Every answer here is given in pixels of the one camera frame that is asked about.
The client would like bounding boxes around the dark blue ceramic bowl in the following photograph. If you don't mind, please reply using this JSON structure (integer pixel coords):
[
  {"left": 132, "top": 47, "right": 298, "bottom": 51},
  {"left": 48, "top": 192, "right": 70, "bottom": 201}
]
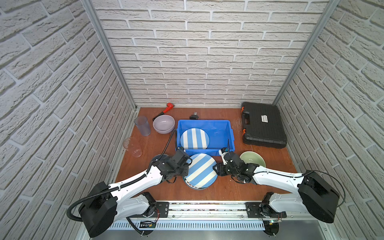
[{"left": 151, "top": 154, "right": 170, "bottom": 167}]

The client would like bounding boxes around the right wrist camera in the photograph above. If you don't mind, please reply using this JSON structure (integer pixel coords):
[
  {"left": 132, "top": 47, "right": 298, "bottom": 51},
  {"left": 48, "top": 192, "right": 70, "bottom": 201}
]
[{"left": 219, "top": 148, "right": 242, "bottom": 165}]

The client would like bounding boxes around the blue plastic bin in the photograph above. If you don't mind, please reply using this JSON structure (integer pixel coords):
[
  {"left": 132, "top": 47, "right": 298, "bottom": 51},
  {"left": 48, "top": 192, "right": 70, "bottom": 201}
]
[{"left": 177, "top": 120, "right": 235, "bottom": 157}]

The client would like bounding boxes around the left robot arm base plate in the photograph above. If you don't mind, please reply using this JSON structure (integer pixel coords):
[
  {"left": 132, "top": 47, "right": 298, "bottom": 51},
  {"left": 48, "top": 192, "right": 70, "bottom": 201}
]
[{"left": 131, "top": 202, "right": 170, "bottom": 218}]

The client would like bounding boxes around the frosted tall plastic tumbler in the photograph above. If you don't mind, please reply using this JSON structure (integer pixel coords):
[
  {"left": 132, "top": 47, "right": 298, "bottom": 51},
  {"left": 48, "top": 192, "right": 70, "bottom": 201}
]
[{"left": 135, "top": 116, "right": 151, "bottom": 137}]

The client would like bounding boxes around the lilac ceramic bowl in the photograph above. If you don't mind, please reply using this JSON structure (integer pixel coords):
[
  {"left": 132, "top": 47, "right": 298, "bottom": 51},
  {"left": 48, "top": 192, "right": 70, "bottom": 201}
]
[{"left": 153, "top": 115, "right": 176, "bottom": 134}]

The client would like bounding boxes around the right robot arm base plate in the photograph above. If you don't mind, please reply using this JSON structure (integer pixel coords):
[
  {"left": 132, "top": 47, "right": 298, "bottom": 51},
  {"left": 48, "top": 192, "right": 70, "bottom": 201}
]
[{"left": 245, "top": 202, "right": 287, "bottom": 219}]

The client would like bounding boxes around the small grey black device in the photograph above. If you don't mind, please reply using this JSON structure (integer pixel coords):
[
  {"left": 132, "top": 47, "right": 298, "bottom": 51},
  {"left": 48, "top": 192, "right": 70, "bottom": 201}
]
[{"left": 190, "top": 112, "right": 199, "bottom": 120}]

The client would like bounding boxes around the light green ceramic bowl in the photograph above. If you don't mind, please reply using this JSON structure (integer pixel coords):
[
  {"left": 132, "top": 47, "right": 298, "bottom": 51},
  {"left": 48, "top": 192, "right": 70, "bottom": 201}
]
[{"left": 240, "top": 151, "right": 266, "bottom": 167}]

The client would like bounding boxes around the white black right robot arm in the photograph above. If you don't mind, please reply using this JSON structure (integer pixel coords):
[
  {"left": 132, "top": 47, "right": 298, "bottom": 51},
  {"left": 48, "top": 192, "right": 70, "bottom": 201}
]
[{"left": 213, "top": 163, "right": 340, "bottom": 224}]

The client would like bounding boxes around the green rim lettered plate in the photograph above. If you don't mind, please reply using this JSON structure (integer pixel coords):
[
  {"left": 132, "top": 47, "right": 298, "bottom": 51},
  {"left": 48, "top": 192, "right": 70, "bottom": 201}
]
[{"left": 183, "top": 178, "right": 217, "bottom": 191}]

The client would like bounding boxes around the black plastic tool case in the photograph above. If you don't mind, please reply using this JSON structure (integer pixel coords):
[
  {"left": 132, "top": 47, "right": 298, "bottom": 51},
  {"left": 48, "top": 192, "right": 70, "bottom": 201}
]
[{"left": 241, "top": 102, "right": 288, "bottom": 149}]

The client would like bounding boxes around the blue white striped plate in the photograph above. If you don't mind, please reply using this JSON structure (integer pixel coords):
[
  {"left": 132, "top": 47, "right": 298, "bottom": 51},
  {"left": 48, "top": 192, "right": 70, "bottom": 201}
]
[{"left": 180, "top": 128, "right": 210, "bottom": 150}]

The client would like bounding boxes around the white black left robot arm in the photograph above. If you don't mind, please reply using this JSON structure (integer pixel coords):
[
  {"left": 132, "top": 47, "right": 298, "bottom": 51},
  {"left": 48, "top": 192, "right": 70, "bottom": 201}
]
[{"left": 79, "top": 158, "right": 192, "bottom": 238}]

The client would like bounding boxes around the aluminium mounting rail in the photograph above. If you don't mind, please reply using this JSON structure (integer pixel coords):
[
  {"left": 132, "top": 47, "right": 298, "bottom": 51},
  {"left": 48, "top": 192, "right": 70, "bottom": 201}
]
[{"left": 85, "top": 200, "right": 328, "bottom": 223}]

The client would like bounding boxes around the clear glass cup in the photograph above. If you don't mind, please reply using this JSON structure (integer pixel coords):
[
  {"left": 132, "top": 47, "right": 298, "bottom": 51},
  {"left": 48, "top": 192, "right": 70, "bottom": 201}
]
[{"left": 123, "top": 137, "right": 143, "bottom": 158}]

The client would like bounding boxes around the red black hand tool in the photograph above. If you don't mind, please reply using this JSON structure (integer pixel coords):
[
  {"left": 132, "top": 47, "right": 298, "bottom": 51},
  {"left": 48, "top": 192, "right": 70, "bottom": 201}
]
[{"left": 153, "top": 103, "right": 175, "bottom": 121}]

